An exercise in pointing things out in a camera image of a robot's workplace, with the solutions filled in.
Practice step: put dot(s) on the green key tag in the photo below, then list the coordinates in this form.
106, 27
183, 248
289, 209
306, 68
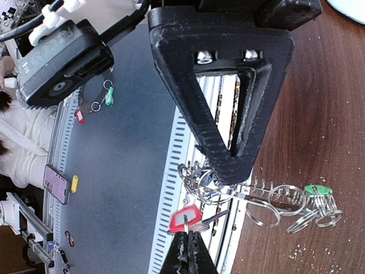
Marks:
310, 190

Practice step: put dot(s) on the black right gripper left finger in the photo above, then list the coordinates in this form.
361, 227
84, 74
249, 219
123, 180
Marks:
176, 261

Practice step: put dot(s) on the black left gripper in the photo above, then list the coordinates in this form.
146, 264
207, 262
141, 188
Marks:
285, 15

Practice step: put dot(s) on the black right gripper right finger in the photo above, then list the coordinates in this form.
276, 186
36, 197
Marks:
199, 259

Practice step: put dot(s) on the person in white top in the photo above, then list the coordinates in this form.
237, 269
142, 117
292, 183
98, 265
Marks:
25, 135

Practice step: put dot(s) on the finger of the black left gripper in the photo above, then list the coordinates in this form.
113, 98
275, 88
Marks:
259, 57

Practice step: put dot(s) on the purple smartphone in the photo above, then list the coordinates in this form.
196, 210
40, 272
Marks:
56, 184

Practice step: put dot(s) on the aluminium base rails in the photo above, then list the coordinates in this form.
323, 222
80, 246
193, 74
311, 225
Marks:
223, 235

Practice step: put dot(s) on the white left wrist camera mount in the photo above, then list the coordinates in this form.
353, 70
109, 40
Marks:
53, 19

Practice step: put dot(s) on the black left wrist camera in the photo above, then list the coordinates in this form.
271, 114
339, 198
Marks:
60, 63

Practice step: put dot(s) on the grey disc keyring organizer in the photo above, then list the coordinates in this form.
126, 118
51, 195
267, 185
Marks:
283, 200

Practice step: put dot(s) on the red key tag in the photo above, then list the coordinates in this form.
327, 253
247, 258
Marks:
189, 215

